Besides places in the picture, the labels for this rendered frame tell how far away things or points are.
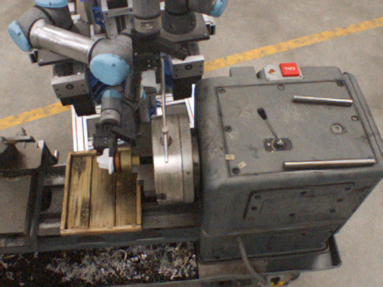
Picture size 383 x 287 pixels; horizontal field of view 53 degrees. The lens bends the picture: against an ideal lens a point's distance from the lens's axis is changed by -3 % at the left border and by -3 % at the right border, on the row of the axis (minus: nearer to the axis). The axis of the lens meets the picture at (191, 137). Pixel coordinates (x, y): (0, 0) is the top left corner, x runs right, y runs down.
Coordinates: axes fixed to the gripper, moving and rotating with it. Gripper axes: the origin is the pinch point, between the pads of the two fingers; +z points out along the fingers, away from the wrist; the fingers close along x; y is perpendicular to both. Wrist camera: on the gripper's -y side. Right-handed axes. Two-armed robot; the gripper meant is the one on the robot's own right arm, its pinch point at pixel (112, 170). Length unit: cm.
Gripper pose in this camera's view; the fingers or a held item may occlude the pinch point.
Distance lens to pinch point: 140.7
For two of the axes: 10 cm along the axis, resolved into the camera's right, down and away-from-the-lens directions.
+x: 0.0, -5.7, -8.2
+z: 0.7, 8.2, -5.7
